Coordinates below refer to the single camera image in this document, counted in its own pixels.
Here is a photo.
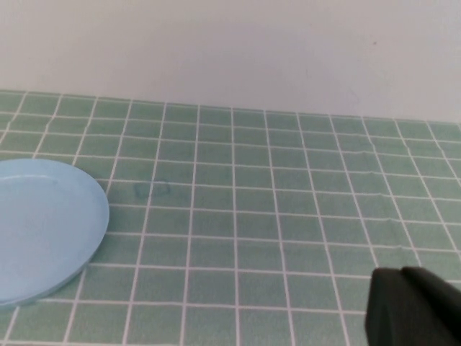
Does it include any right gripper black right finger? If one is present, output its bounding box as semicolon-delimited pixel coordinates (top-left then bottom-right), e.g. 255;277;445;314
400;266;461;346

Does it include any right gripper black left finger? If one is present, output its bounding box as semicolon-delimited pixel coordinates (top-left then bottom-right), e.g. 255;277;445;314
364;267;423;346

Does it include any light blue round plate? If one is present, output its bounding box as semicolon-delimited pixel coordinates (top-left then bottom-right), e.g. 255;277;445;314
0;158;110;313

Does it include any green white checked tablecloth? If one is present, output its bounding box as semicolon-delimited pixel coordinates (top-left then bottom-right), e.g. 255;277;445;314
0;89;461;346

